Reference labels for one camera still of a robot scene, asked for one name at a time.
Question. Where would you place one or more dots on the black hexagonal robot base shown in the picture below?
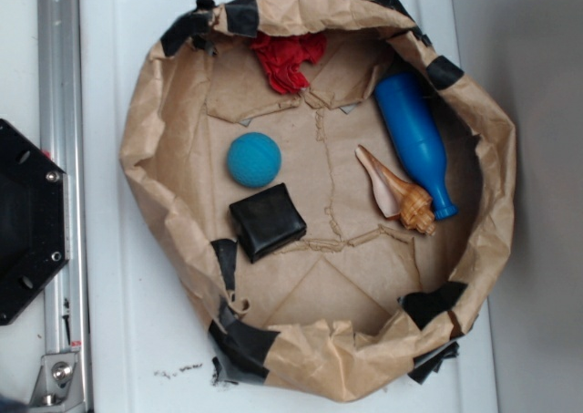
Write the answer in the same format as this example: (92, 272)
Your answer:
(33, 229)

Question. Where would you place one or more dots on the crumpled red paper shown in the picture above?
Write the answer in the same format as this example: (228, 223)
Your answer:
(282, 56)

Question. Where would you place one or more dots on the black wrapped square block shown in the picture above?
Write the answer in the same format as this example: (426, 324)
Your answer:
(266, 221)

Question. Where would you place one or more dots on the brown paper bag container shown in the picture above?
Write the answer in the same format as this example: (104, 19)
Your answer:
(359, 300)

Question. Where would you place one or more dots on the teal dimpled ball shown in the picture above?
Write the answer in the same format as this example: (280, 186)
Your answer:
(253, 160)

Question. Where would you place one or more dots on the tan conch seashell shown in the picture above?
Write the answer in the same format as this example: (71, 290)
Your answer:
(398, 199)

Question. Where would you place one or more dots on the blue plastic bottle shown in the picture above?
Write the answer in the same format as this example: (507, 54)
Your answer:
(415, 137)

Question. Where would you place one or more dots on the white plastic tray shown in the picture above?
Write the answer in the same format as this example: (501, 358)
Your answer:
(150, 352)

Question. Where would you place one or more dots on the aluminium extrusion rail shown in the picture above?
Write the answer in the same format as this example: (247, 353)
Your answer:
(61, 135)

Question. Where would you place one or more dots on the metal corner bracket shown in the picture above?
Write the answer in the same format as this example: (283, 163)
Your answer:
(59, 386)

